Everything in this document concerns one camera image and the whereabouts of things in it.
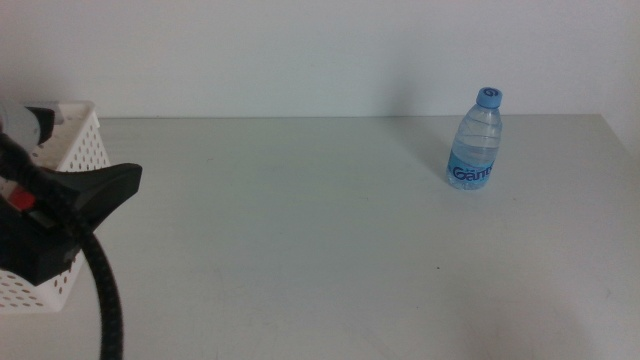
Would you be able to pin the white perforated plastic basket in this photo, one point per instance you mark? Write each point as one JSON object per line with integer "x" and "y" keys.
{"x": 80, "y": 145}

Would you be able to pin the red cola can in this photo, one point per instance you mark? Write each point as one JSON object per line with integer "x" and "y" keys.
{"x": 22, "y": 199}

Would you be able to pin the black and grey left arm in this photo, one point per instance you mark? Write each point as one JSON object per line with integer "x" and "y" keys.
{"x": 20, "y": 125}

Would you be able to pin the clear water bottle blue cap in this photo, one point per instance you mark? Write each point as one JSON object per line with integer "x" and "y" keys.
{"x": 472, "y": 150}

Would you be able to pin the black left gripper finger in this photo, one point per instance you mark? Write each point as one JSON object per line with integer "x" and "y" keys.
{"x": 105, "y": 187}

